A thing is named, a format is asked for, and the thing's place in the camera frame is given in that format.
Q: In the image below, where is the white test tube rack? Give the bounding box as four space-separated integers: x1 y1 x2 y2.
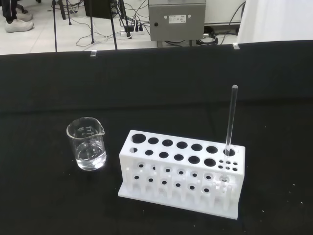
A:
117 129 246 219

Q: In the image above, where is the clear glass rod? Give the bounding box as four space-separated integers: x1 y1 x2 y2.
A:
219 84 239 183

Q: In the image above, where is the black bench cloth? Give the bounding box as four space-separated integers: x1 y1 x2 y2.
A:
0 40 313 235

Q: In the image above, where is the clear glass beaker with water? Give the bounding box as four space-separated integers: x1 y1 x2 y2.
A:
66 117 108 171

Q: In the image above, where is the white power strip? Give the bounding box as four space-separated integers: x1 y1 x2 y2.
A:
119 28 146 38

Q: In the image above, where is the grey metal cabinet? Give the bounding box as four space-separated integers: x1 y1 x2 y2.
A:
148 0 206 42

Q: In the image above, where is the black tripod with thick legs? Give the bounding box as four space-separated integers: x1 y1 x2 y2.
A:
88 0 132 50

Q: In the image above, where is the thin black tripod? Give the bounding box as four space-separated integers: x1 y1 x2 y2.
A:
50 0 73 52

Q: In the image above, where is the white fabric screen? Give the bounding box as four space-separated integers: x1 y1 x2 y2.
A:
237 0 313 44

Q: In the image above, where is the person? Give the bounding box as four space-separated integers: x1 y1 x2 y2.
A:
1 0 34 33

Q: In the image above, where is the black floor cable bundle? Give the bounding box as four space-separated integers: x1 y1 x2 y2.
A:
195 24 239 46

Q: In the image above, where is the white floor cable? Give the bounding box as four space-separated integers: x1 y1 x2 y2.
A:
75 21 123 47

